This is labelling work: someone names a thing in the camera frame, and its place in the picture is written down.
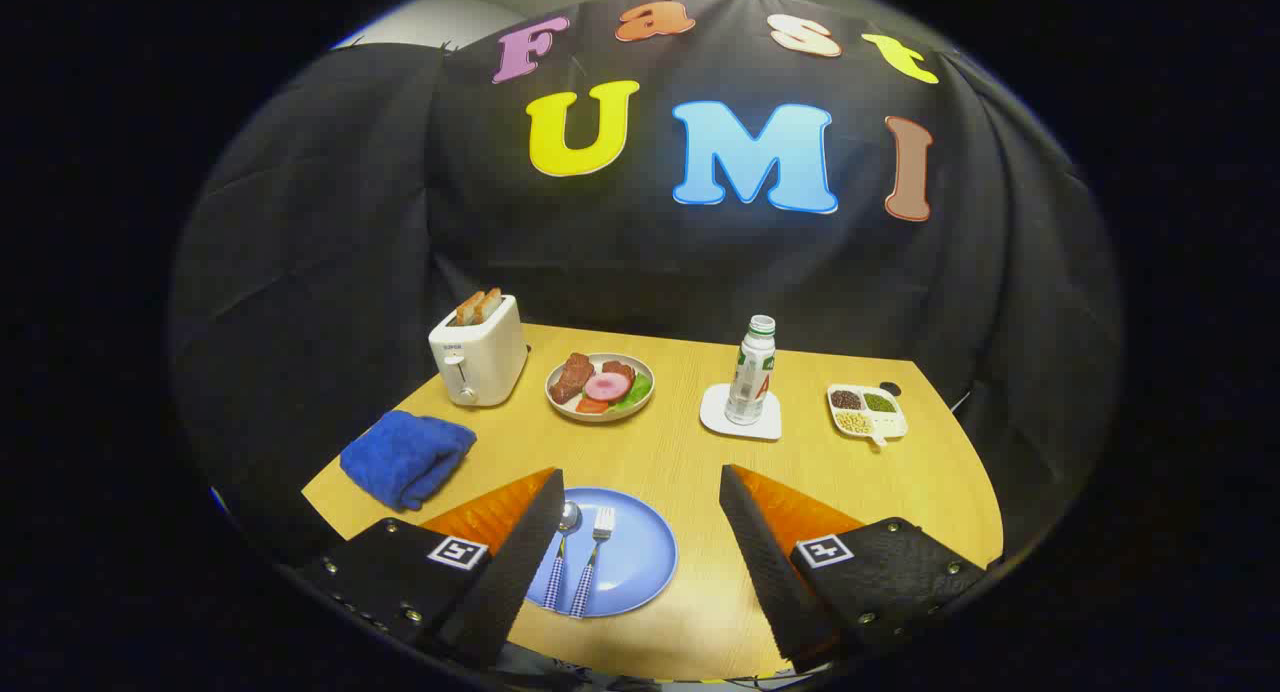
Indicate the white divided dish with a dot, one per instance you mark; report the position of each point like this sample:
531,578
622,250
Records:
890,424

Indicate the small brown meat piece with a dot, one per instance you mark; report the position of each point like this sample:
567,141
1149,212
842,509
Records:
620,369

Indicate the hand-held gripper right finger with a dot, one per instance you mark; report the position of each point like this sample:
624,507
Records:
765,562

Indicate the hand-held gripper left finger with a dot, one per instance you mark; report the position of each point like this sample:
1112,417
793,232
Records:
525,562

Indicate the pile of yellow beans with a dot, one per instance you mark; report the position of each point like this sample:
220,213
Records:
852,422

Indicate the toast slice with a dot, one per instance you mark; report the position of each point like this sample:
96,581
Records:
468,309
489,304

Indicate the white drink bottle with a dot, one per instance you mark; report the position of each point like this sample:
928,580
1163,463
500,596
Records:
748,372

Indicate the white square coaster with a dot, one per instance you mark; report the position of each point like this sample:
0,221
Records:
715,412

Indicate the blue folded towel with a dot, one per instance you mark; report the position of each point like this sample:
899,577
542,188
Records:
405,457

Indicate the pink ham slice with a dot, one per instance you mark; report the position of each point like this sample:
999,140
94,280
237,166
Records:
606,387

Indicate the pile of brown beans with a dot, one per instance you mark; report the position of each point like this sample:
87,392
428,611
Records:
846,400

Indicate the pile of green beans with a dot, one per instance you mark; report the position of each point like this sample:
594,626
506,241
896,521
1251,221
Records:
880,403

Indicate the blue round plate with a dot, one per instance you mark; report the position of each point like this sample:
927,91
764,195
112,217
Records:
640,552

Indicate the red tomato slice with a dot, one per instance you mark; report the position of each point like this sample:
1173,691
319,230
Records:
590,406

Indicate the white toaster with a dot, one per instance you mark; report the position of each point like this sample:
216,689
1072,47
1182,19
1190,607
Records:
485,357

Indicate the large brown meat piece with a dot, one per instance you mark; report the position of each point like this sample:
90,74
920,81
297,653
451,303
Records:
572,377

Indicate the white food plate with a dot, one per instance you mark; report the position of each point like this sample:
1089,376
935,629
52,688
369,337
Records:
600,417

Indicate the green lettuce leaf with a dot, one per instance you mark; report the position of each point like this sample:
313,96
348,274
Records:
638,390

